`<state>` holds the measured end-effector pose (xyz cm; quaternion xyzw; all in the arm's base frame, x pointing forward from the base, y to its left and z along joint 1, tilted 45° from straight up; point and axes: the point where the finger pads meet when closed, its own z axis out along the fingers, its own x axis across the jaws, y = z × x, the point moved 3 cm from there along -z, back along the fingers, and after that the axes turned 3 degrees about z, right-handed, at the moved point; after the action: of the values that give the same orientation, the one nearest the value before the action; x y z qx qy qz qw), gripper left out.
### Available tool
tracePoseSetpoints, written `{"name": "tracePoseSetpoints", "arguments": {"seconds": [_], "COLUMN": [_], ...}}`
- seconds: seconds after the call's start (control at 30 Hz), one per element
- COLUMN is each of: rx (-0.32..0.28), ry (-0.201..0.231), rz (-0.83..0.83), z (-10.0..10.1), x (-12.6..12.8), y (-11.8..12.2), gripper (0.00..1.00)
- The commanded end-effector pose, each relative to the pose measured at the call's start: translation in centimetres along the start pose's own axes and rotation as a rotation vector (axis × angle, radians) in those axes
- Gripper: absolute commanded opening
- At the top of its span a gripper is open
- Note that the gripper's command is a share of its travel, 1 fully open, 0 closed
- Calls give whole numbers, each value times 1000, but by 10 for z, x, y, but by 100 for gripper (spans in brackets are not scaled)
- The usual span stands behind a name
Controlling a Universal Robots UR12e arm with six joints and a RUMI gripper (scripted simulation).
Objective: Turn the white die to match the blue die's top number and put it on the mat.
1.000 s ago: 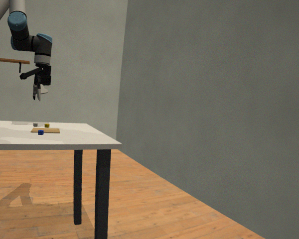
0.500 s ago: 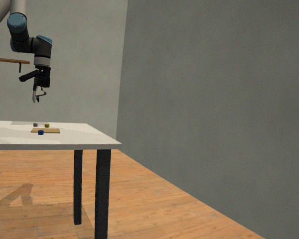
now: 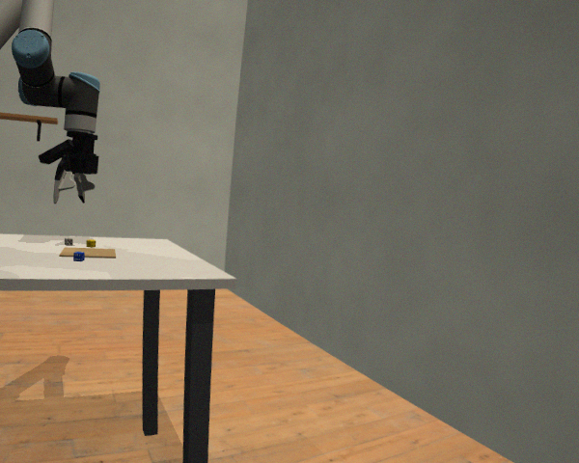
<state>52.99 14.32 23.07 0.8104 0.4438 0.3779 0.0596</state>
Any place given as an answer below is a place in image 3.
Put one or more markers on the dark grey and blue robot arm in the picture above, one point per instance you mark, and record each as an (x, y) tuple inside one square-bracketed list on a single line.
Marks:
[(31, 49)]

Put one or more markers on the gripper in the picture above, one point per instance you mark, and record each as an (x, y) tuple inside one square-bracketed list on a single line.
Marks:
[(77, 163)]

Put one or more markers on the tan flat mat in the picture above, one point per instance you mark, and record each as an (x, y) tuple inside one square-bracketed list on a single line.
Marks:
[(89, 252)]

